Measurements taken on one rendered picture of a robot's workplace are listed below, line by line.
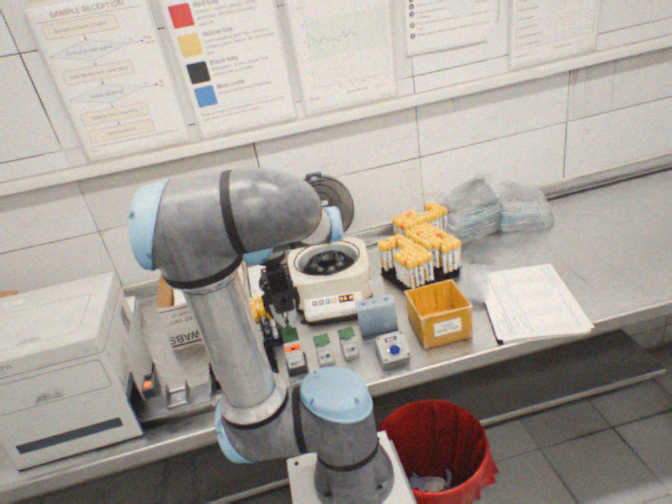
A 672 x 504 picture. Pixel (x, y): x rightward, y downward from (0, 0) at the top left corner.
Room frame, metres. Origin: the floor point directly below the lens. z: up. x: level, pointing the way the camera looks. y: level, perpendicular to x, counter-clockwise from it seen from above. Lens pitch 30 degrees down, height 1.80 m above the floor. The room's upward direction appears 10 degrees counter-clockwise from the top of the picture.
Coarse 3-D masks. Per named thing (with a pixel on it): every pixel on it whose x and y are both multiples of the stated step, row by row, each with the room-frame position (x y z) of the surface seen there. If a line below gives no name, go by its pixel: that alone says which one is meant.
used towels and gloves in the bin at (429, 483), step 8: (448, 472) 1.20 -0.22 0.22; (408, 480) 1.19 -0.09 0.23; (416, 480) 1.18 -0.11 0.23; (424, 480) 1.19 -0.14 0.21; (432, 480) 1.17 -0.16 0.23; (440, 480) 1.17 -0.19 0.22; (448, 480) 1.17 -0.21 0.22; (424, 488) 1.16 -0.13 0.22; (432, 488) 1.14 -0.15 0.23; (440, 488) 1.14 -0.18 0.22; (448, 488) 1.13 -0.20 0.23
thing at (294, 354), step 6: (294, 342) 1.08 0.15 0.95; (288, 348) 1.06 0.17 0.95; (294, 348) 1.06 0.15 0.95; (300, 348) 1.05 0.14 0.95; (288, 354) 1.05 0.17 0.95; (294, 354) 1.04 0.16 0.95; (300, 354) 1.04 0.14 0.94; (288, 360) 1.04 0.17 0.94; (294, 360) 1.04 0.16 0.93; (300, 360) 1.04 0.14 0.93; (294, 366) 1.04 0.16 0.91
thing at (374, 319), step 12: (360, 300) 1.18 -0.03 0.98; (372, 300) 1.17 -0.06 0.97; (384, 300) 1.16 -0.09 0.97; (360, 312) 1.14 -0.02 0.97; (372, 312) 1.14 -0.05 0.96; (384, 312) 1.14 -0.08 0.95; (396, 312) 1.14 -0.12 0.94; (360, 324) 1.14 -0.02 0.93; (372, 324) 1.14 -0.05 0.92; (384, 324) 1.14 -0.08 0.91; (396, 324) 1.14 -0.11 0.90; (372, 336) 1.13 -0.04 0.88
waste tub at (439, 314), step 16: (416, 288) 1.19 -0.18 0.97; (432, 288) 1.19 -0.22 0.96; (448, 288) 1.19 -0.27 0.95; (416, 304) 1.18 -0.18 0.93; (432, 304) 1.19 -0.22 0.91; (448, 304) 1.19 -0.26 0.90; (464, 304) 1.11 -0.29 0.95; (416, 320) 1.10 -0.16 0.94; (432, 320) 1.06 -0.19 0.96; (448, 320) 1.06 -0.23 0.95; (464, 320) 1.07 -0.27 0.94; (416, 336) 1.11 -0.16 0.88; (432, 336) 1.06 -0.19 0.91; (448, 336) 1.06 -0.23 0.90; (464, 336) 1.07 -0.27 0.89
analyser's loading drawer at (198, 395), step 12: (204, 384) 1.03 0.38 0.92; (168, 396) 1.00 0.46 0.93; (180, 396) 1.01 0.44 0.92; (192, 396) 1.00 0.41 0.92; (204, 396) 0.99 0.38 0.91; (144, 408) 0.99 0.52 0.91; (156, 408) 0.98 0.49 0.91; (168, 408) 0.97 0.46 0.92; (180, 408) 0.97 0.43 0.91; (144, 420) 0.95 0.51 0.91
